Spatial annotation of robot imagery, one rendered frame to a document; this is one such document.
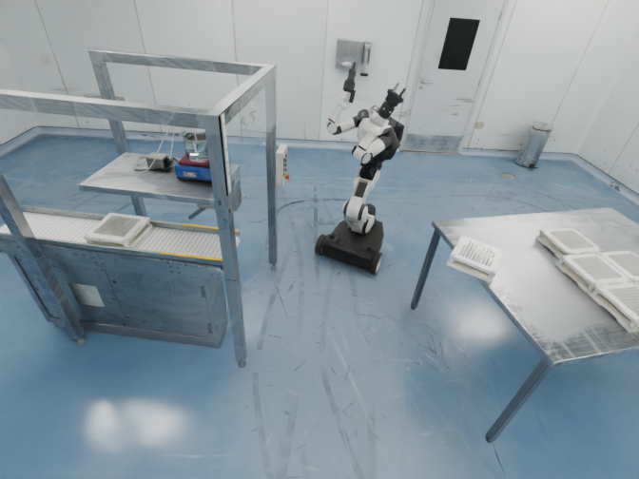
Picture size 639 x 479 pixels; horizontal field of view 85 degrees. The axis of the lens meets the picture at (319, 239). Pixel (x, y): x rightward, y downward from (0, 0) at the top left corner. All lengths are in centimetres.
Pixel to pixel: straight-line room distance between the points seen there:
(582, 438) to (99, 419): 278
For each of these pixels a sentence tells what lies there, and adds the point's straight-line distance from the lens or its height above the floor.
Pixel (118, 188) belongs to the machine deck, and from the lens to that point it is 180.
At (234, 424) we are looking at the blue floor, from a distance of 229.
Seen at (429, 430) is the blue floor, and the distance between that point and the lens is 239.
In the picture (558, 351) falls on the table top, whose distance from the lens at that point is 192.
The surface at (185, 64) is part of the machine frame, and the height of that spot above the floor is 160.
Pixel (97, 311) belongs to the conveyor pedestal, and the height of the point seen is 24.
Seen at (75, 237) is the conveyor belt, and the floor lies 82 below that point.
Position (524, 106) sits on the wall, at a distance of 629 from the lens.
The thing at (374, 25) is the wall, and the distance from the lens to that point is 530.
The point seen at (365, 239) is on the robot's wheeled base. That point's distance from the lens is 324.
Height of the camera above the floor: 205
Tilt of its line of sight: 36 degrees down
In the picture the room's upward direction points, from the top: 5 degrees clockwise
